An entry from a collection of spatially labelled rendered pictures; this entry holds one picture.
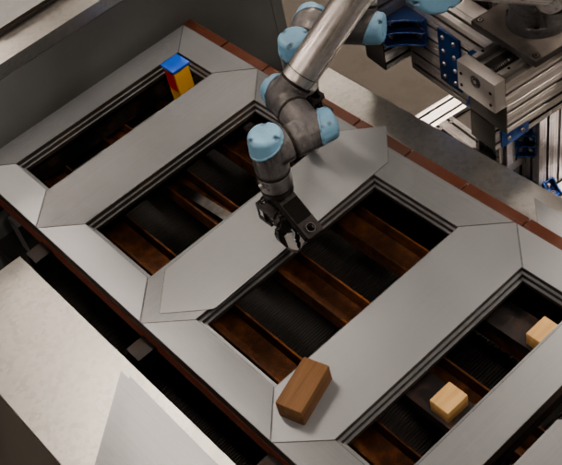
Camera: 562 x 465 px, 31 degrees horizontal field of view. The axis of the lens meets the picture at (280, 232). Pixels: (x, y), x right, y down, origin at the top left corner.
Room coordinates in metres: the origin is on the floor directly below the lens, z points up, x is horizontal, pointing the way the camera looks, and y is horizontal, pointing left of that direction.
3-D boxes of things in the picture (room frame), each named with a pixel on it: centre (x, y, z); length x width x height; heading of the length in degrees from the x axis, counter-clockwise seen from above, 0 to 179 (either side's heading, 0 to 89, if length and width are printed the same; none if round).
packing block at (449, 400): (1.08, -0.24, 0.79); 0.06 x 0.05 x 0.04; 121
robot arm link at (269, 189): (1.55, -0.02, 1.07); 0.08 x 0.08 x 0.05
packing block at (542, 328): (1.18, -0.47, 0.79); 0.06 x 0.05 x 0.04; 121
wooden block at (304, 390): (1.15, 0.04, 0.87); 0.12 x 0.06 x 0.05; 139
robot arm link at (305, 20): (1.92, -0.20, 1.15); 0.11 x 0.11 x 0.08; 64
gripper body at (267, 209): (1.56, -0.02, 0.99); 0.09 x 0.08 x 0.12; 31
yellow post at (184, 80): (2.28, 0.16, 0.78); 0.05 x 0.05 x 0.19; 31
